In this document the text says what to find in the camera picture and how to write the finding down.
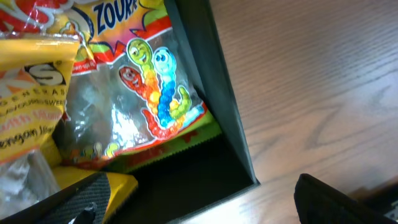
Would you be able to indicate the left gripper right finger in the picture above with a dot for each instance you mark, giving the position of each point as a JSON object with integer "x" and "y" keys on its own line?
{"x": 318, "y": 203}

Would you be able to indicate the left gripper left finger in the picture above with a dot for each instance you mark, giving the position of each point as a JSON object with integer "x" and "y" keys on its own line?
{"x": 83, "y": 202}

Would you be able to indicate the green Haribo gummy bag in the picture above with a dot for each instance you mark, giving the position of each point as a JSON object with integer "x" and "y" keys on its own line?
{"x": 129, "y": 89}

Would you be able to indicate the yellow Hacks candy bag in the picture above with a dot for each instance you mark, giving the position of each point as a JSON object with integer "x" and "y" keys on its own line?
{"x": 35, "y": 75}

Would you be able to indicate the dark green open box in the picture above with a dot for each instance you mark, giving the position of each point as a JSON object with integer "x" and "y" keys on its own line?
{"x": 206, "y": 166}

